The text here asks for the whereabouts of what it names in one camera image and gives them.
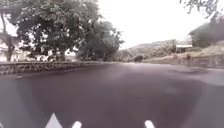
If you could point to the dark grey asphalt road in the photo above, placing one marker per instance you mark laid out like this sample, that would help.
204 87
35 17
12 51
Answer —
110 93

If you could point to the row of trees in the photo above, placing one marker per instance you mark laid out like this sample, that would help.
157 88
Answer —
56 23

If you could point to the robot's own part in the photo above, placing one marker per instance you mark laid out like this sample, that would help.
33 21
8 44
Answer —
76 125
149 124

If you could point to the white building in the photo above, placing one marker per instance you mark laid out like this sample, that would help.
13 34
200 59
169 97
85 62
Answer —
184 45

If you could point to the grassy slope with bushes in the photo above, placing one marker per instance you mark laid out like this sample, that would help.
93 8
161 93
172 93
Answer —
210 33

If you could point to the large spreading tree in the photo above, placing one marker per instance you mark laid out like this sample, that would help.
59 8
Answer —
208 5

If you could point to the low stone wall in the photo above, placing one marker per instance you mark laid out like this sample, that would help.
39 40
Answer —
33 67

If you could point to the stone retaining wall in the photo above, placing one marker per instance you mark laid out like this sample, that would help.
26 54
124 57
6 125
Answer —
206 61

